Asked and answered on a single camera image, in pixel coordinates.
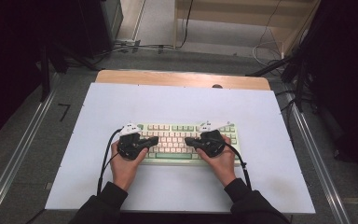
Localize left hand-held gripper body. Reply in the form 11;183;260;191
117;122;143;161

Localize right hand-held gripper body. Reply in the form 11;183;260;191
197;120;231;158

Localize green and pink keyboard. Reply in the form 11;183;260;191
135;121;241;166

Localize person's left hand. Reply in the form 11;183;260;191
109;139;149;191

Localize person's right hand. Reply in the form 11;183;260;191
196;134;238;188

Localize white board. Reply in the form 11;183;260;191
45;82;317;215

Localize wooden table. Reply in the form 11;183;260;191
95;69;272;91

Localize person's dark clothing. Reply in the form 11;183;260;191
117;212;236;224

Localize black stand legs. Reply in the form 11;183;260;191
245;55;310;114

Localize black metal stand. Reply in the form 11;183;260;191
38;43;52;103

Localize black cabinet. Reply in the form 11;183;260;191
77;0;125;60

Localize light wooden shelf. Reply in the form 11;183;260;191
172;0;322;58

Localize dark curtain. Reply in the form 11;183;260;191
302;0;358;188
0;0;85;148

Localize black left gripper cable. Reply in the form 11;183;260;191
96;128;124;196

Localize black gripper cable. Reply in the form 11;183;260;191
96;128;124;196
223;141;253;191

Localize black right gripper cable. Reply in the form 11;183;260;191
223;141;253;191

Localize bundle of floor cables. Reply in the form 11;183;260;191
92;38;177;62

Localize white cable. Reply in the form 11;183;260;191
251;0;286;68

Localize metal floor rail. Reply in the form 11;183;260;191
283;92;352;224
0;90;58;224

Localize black hanging cable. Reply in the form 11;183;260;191
179;0;195;49

